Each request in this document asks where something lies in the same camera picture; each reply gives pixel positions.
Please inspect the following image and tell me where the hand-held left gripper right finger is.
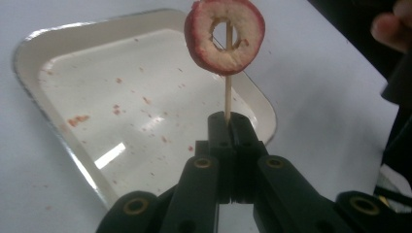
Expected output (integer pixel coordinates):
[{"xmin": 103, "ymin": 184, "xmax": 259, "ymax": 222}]
[{"xmin": 230, "ymin": 112, "xmax": 269, "ymax": 205}]

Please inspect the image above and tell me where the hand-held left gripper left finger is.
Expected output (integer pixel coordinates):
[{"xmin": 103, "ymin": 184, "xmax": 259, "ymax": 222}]
[{"xmin": 194, "ymin": 111, "xmax": 235, "ymax": 205}]

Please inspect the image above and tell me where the wooden skewer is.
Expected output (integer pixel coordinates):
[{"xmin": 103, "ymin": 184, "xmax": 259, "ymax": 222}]
[{"xmin": 224, "ymin": 19, "xmax": 234, "ymax": 124}]

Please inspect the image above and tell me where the red apple slice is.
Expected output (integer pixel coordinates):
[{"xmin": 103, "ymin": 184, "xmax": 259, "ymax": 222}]
[{"xmin": 184, "ymin": 0, "xmax": 266, "ymax": 77}]

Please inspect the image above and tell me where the white rectangular tray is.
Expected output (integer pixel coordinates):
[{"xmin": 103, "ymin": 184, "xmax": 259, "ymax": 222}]
[{"xmin": 12, "ymin": 8, "xmax": 278, "ymax": 210}]

